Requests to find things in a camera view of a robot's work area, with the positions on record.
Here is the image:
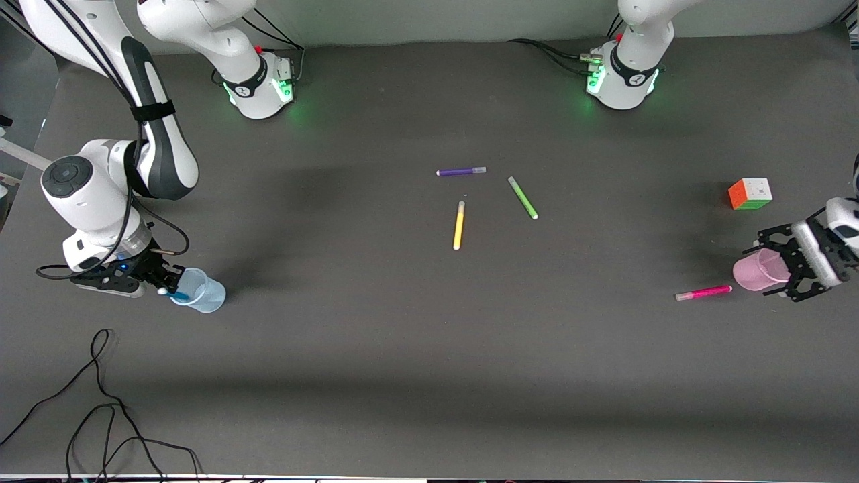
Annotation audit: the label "pink marker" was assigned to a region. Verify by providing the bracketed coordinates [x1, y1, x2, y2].
[675, 285, 734, 301]

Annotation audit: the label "translucent pink cup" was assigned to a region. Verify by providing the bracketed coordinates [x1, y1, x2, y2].
[732, 247, 796, 292]

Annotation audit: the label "translucent blue cup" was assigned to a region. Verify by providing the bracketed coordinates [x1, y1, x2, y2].
[168, 267, 227, 314]

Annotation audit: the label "multicolour puzzle cube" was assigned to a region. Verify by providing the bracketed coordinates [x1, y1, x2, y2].
[728, 178, 773, 211]

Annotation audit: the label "white stand with pole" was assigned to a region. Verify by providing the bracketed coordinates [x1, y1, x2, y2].
[0, 138, 51, 172]

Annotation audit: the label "green marker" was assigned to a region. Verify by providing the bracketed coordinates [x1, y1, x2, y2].
[507, 176, 539, 221]

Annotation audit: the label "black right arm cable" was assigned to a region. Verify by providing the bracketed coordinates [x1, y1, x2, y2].
[37, 0, 190, 280]

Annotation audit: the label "loose black table cable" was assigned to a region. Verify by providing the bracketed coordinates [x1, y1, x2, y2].
[0, 329, 202, 483]

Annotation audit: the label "black right base cables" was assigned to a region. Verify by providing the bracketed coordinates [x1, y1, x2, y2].
[242, 13, 306, 85]

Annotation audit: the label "black base cables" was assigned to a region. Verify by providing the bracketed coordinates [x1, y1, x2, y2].
[507, 13, 625, 78]
[242, 13, 306, 85]

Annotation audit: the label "black left base cables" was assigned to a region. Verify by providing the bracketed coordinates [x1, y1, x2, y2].
[507, 13, 625, 78]

